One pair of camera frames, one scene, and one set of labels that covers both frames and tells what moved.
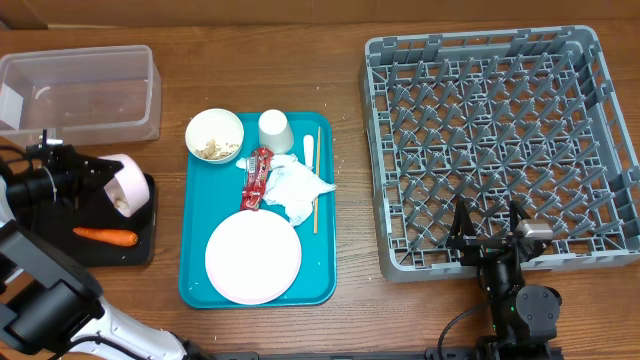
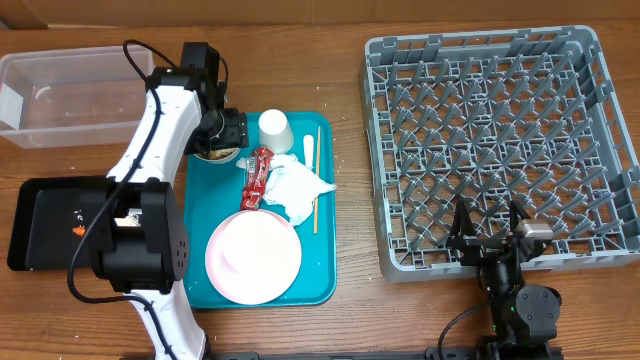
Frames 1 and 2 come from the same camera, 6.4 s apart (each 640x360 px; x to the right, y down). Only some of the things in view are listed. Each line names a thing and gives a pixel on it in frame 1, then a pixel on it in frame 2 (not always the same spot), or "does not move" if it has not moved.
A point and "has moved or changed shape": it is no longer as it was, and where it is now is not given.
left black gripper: x=79 y=168 to x=235 y=132
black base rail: x=499 y=351 does not move
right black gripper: x=479 y=247 does not move
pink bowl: x=128 y=189 has moved or changed shape
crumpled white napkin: x=293 y=184 does not move
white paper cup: x=275 y=131 does not move
